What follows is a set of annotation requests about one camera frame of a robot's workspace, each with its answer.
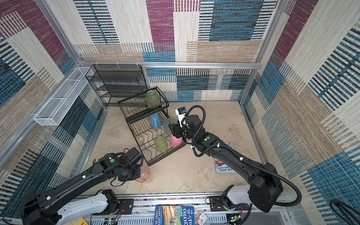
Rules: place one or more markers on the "blue ceramic mug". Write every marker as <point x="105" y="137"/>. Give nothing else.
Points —
<point x="156" y="121"/>

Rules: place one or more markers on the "pink transparent glass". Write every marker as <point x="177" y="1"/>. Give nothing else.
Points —
<point x="145" y="175"/>

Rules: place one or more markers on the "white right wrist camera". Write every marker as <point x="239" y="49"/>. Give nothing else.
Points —
<point x="181" y="114"/>

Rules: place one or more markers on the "teal textured plastic cup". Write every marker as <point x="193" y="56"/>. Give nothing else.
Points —
<point x="167" y="129"/>

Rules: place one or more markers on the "white mesh wall basket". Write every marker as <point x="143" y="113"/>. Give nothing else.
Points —
<point x="54" y="111"/>

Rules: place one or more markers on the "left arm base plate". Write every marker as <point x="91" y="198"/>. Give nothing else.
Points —
<point x="124" y="207"/>

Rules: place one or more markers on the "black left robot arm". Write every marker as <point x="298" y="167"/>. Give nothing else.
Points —
<point x="57" y="205"/>

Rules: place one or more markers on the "black mesh shelf unit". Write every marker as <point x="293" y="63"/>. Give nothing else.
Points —
<point x="113" y="83"/>

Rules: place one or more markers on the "small clear plastic packet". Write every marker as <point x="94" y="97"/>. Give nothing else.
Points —
<point x="202" y="219"/>

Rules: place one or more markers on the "black wire dish rack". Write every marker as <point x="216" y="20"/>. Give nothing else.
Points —
<point x="138" y="116"/>

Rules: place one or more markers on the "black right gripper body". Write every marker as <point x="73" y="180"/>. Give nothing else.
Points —
<point x="176" y="131"/>

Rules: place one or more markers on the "pink plastic cup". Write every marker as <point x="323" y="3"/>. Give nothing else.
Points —
<point x="176" y="142"/>

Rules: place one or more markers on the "yellow card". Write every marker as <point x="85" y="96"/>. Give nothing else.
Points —
<point x="79" y="221"/>

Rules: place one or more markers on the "green transparent glass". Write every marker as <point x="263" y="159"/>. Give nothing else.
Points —
<point x="161" y="144"/>
<point x="153" y="100"/>

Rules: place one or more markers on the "blue treehouse book front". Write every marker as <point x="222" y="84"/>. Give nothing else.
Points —
<point x="174" y="215"/>

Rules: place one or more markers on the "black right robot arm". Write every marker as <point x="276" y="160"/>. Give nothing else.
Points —
<point x="264" y="183"/>

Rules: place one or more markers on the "treehouse book on table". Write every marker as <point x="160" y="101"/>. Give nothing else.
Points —
<point x="221" y="167"/>

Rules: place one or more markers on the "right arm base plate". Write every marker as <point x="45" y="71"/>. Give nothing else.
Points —
<point x="216" y="205"/>

